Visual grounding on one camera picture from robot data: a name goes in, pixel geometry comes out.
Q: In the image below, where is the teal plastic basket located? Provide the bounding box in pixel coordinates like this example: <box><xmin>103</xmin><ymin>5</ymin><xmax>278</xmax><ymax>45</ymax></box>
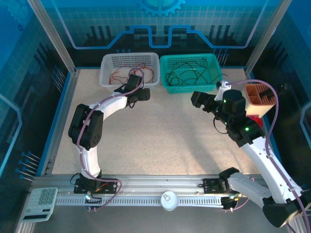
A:
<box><xmin>159</xmin><ymin>53</ymin><xmax>224</xmax><ymax>94</ymax></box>

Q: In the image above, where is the white plastic basket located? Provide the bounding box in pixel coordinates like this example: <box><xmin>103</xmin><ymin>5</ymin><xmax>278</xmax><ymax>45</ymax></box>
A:
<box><xmin>99</xmin><ymin>52</ymin><xmax>160</xmax><ymax>92</ymax></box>

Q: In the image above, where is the beige utensil holder terracotta top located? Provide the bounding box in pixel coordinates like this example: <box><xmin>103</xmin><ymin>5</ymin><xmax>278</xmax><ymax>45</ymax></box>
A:
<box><xmin>243</xmin><ymin>83</ymin><xmax>277</xmax><ymax>117</ymax></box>

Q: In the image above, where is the pink lidded cup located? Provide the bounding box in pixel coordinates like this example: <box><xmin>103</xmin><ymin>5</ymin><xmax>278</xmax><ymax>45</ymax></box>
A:
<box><xmin>249</xmin><ymin>116</ymin><xmax>263</xmax><ymax>129</ymax></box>

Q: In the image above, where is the aluminium base beam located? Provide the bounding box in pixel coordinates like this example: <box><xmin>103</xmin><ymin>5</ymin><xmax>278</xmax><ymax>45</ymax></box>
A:
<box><xmin>31</xmin><ymin>174</ymin><xmax>292</xmax><ymax>198</ymax></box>

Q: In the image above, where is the small black electronics module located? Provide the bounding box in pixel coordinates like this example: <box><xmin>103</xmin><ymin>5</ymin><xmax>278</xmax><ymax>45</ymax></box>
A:
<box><xmin>84</xmin><ymin>191</ymin><xmax>103</xmax><ymax>212</ymax></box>
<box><xmin>221</xmin><ymin>195</ymin><xmax>240</xmax><ymax>212</ymax></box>

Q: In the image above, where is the white round knob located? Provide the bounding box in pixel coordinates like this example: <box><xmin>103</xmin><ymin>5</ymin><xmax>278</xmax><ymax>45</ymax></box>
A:
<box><xmin>160</xmin><ymin>191</ymin><xmax>180</xmax><ymax>211</ymax></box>

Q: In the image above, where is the pale green calculator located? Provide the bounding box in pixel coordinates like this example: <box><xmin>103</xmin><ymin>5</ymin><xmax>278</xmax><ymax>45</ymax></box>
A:
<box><xmin>19</xmin><ymin>187</ymin><xmax>59</xmax><ymax>223</ymax></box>

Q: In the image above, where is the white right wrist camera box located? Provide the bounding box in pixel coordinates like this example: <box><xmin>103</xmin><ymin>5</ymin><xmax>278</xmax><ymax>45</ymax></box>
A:
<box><xmin>214</xmin><ymin>79</ymin><xmax>232</xmax><ymax>101</ymax></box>

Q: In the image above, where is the black tool handle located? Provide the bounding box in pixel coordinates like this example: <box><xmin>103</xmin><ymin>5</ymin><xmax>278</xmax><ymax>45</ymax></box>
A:
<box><xmin>259</xmin><ymin>83</ymin><xmax>289</xmax><ymax>98</ymax></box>

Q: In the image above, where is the white slotted cable duct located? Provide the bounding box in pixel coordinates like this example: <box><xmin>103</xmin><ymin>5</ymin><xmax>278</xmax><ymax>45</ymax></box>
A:
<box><xmin>55</xmin><ymin>196</ymin><xmax>225</xmax><ymax>207</ymax></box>

